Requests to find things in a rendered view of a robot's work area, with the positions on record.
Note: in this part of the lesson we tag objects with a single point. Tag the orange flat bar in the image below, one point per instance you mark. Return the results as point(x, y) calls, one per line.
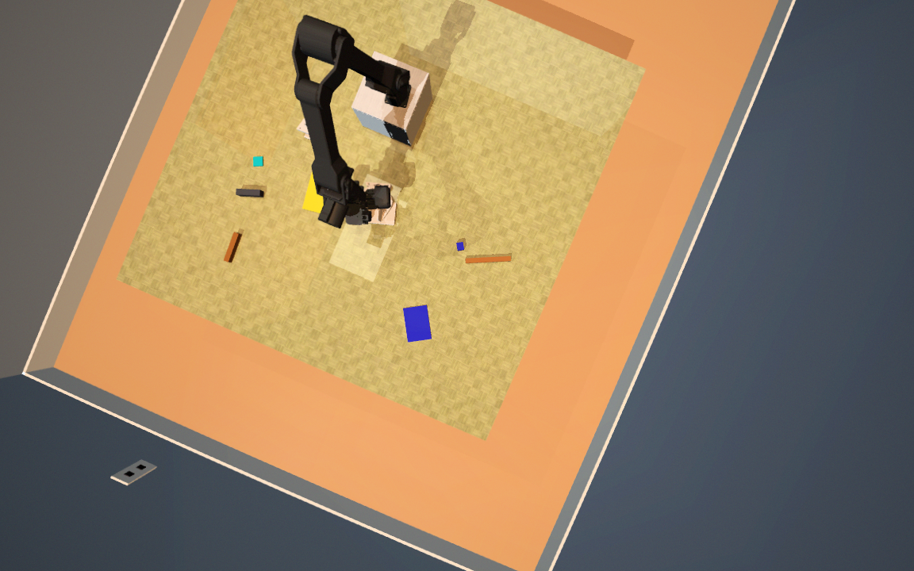
point(489, 259)

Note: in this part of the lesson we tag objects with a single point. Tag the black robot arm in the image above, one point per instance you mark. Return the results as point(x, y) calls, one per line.
point(334, 45)

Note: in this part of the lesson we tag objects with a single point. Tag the blue rectangular plate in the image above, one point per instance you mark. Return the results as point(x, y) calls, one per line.
point(417, 323)

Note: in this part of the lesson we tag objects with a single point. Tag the orange rectangular bar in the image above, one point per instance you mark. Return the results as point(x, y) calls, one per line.
point(232, 247)

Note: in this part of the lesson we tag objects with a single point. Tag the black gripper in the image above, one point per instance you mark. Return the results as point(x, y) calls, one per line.
point(377, 198)

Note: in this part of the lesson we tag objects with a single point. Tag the yellow flat plate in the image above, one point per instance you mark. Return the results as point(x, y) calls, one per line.
point(313, 201)

